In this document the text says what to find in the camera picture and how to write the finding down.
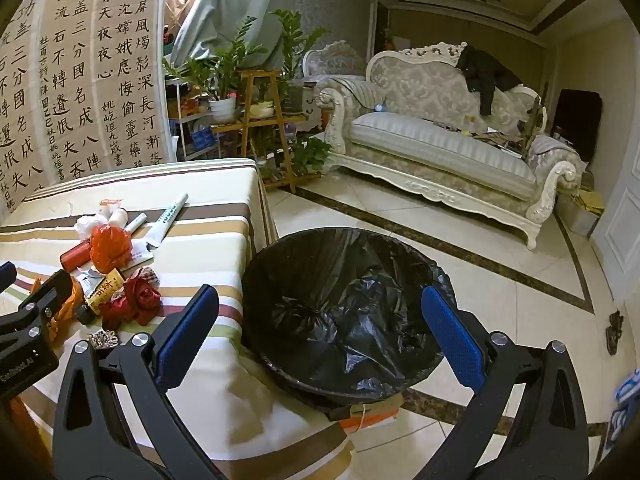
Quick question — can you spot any grey striped throw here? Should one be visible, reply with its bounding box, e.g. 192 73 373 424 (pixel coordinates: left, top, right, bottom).
530 132 576 171

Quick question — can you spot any calligraphy paper sheet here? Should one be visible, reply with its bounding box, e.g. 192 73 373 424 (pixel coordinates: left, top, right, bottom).
37 0 108 183
92 0 167 166

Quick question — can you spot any black lined trash bin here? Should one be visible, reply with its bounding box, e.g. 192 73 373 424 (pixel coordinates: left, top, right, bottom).
240 227 458 423

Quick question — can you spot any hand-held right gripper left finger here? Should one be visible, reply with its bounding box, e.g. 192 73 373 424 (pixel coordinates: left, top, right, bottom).
52 284 236 480

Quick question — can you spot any orange cardboard box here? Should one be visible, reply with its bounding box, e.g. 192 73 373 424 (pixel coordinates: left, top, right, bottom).
340 400 403 431

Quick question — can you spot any white tissue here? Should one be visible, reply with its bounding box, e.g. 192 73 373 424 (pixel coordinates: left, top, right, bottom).
75 214 108 240

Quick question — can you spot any red wrapper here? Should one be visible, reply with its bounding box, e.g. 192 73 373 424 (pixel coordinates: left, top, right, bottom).
102 276 163 331

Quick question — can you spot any white green tube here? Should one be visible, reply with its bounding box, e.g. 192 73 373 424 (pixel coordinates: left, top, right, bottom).
146 192 190 250

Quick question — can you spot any small leafy green plant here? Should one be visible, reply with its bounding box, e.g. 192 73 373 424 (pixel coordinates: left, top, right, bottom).
290 135 333 176

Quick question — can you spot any white door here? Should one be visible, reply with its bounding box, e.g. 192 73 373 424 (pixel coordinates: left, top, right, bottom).
590 125 640 306

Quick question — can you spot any wooden plant stand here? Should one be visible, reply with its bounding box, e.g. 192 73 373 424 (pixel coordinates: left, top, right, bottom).
212 69 321 192

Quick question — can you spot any pile of papers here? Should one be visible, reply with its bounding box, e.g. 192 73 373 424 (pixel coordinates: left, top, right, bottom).
465 125 531 153

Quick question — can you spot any tall green plant dark pot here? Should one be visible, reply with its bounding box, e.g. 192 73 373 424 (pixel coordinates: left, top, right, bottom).
270 9 321 113

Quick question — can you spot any grey curtain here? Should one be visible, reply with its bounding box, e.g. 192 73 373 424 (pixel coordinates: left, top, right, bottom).
170 0 306 73

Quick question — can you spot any ornate grey armchair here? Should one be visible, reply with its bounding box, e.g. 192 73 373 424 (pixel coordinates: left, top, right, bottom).
301 40 370 111

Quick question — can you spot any silver foil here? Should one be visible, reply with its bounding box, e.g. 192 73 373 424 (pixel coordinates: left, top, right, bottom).
74 330 120 350

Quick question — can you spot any dark brown slipper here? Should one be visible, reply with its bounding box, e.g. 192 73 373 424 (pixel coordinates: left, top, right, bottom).
605 310 626 356

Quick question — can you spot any black jacket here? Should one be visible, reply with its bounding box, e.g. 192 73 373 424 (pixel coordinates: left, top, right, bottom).
456 44 523 117

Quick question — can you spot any white wire shelf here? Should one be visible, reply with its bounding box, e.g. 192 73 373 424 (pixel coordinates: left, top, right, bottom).
165 77 221 161

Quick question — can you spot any orange plastic bag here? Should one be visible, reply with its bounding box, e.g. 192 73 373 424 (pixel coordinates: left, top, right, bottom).
89 225 133 273

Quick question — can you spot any blue white slipper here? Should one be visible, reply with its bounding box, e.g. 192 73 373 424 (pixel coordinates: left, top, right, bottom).
612 370 640 441

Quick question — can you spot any ornate white grey sofa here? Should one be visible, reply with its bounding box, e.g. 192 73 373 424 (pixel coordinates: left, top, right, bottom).
320 42 583 251

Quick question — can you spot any white printed paper wrapper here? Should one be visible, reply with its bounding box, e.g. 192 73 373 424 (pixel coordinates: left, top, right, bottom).
75 267 106 301

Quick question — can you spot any red black tube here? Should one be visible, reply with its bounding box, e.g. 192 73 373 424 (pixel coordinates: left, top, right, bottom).
59 241 92 268

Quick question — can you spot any yellow black small bottle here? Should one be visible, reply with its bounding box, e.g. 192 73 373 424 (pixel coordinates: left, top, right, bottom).
75 268 126 323

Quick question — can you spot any green plant in white pot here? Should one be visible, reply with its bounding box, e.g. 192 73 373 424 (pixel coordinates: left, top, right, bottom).
162 17 268 123

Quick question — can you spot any striped tablecloth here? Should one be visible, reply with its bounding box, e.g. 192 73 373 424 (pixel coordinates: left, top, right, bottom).
0 157 356 480

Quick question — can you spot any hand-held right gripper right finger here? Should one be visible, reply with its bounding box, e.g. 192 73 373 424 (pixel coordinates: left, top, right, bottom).
415 285 591 480

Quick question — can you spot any grey box with yellow paper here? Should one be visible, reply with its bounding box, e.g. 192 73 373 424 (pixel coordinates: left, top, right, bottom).
557 180 606 238

